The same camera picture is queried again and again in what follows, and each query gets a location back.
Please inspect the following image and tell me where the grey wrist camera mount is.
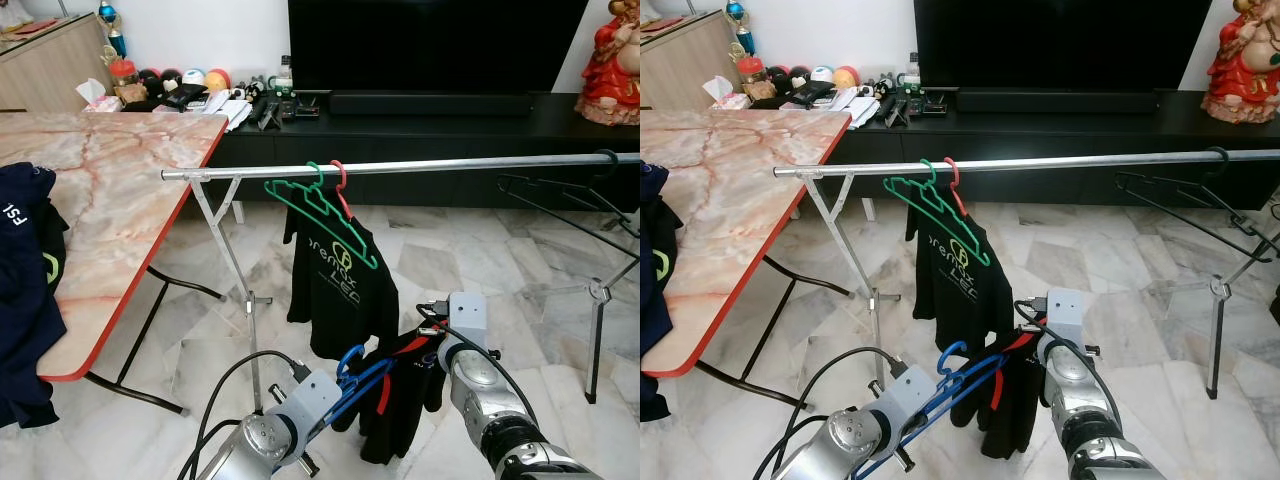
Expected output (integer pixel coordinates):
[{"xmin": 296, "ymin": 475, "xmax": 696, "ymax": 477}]
[
  {"xmin": 872, "ymin": 365, "xmax": 941, "ymax": 436},
  {"xmin": 268, "ymin": 370, "xmax": 343, "ymax": 441},
  {"xmin": 1045, "ymin": 288, "xmax": 1089, "ymax": 346},
  {"xmin": 447, "ymin": 292, "xmax": 489, "ymax": 351}
]

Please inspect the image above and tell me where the silver metal clothes rack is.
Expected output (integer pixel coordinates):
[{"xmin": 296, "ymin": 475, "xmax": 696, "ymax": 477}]
[
  {"xmin": 773, "ymin": 147, "xmax": 1280, "ymax": 401},
  {"xmin": 160, "ymin": 150, "xmax": 641, "ymax": 413}
]

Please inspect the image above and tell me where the blue plastic hanger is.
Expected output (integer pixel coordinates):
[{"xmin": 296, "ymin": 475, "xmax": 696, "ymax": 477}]
[
  {"xmin": 318, "ymin": 345, "xmax": 401, "ymax": 441},
  {"xmin": 855, "ymin": 340, "xmax": 1011, "ymax": 480}
]

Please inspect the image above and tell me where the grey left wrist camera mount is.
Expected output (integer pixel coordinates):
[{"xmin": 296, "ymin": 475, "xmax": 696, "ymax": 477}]
[
  {"xmin": 268, "ymin": 370, "xmax": 343, "ymax": 441},
  {"xmin": 872, "ymin": 365, "xmax": 941, "ymax": 436}
]

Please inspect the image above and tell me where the black soundbar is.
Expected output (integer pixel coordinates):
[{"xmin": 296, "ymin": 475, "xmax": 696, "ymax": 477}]
[
  {"xmin": 328, "ymin": 90, "xmax": 534, "ymax": 118},
  {"xmin": 955, "ymin": 88, "xmax": 1161, "ymax": 114}
]

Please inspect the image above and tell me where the light wooden cabinet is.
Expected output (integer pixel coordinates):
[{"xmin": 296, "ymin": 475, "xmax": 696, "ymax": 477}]
[
  {"xmin": 0, "ymin": 12, "xmax": 116, "ymax": 113},
  {"xmin": 640, "ymin": 10, "xmax": 746, "ymax": 111}
]

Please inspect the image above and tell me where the black shirt with green logo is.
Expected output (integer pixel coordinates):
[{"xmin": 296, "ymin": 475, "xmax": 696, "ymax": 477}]
[
  {"xmin": 283, "ymin": 195, "xmax": 399, "ymax": 361},
  {"xmin": 905, "ymin": 195, "xmax": 1016, "ymax": 351}
]

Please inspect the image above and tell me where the tissue box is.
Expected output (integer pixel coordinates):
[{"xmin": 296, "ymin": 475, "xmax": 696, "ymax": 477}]
[
  {"xmin": 75, "ymin": 78, "xmax": 123, "ymax": 113},
  {"xmin": 703, "ymin": 75, "xmax": 751, "ymax": 111}
]

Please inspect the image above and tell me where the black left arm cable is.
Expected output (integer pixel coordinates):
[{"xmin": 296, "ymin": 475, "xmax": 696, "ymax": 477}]
[
  {"xmin": 752, "ymin": 347, "xmax": 911, "ymax": 480},
  {"xmin": 178, "ymin": 350, "xmax": 313, "ymax": 480}
]

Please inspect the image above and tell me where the jar with red lid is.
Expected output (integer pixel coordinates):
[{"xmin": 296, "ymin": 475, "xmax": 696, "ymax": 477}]
[
  {"xmin": 108, "ymin": 58, "xmax": 141, "ymax": 106},
  {"xmin": 737, "ymin": 55, "xmax": 769, "ymax": 101}
]

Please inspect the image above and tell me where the navy garment with white print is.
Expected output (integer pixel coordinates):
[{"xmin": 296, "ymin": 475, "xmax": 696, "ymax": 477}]
[
  {"xmin": 0, "ymin": 163, "xmax": 71, "ymax": 429},
  {"xmin": 640, "ymin": 165, "xmax": 686, "ymax": 423}
]

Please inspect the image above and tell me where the black hanger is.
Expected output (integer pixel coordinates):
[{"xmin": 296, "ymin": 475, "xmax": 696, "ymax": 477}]
[
  {"xmin": 497, "ymin": 150, "xmax": 641, "ymax": 239},
  {"xmin": 1115, "ymin": 147, "xmax": 1276, "ymax": 263}
]

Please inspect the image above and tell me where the red laughing Buddha statue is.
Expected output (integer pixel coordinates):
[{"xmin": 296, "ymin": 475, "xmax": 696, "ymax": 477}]
[
  {"xmin": 1203, "ymin": 0, "xmax": 1280, "ymax": 124},
  {"xmin": 577, "ymin": 0, "xmax": 641, "ymax": 126}
]

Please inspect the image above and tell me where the marble table with black legs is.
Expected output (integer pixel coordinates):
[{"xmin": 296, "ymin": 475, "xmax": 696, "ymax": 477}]
[
  {"xmin": 0, "ymin": 112, "xmax": 231, "ymax": 416},
  {"xmin": 640, "ymin": 108, "xmax": 854, "ymax": 413}
]

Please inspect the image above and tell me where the black garment with red stripe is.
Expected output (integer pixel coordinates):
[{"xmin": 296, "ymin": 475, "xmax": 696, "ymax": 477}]
[
  {"xmin": 950, "ymin": 325, "xmax": 1051, "ymax": 461},
  {"xmin": 330, "ymin": 330, "xmax": 451, "ymax": 466}
]

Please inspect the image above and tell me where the red hanger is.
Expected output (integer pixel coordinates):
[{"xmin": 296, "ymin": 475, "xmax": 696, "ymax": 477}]
[
  {"xmin": 330, "ymin": 160, "xmax": 353, "ymax": 219},
  {"xmin": 943, "ymin": 157, "xmax": 969, "ymax": 218}
]

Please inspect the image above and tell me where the blue trophy ornament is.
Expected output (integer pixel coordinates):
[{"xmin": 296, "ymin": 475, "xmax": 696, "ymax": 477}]
[
  {"xmin": 97, "ymin": 0, "xmax": 129, "ymax": 59},
  {"xmin": 725, "ymin": 0, "xmax": 758, "ymax": 56}
]

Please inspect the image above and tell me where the black television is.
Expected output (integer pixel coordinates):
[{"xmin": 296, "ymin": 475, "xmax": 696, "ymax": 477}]
[
  {"xmin": 913, "ymin": 0, "xmax": 1214, "ymax": 93},
  {"xmin": 288, "ymin": 0, "xmax": 591, "ymax": 96}
]

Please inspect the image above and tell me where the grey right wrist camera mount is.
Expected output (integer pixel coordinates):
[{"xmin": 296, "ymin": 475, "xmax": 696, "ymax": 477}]
[
  {"xmin": 447, "ymin": 292, "xmax": 489, "ymax": 351},
  {"xmin": 1045, "ymin": 288, "xmax": 1089, "ymax": 346}
]

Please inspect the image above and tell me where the black television cabinet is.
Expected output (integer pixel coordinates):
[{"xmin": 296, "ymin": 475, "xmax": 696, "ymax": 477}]
[
  {"xmin": 835, "ymin": 88, "xmax": 1280, "ymax": 211},
  {"xmin": 205, "ymin": 90, "xmax": 641, "ymax": 213}
]

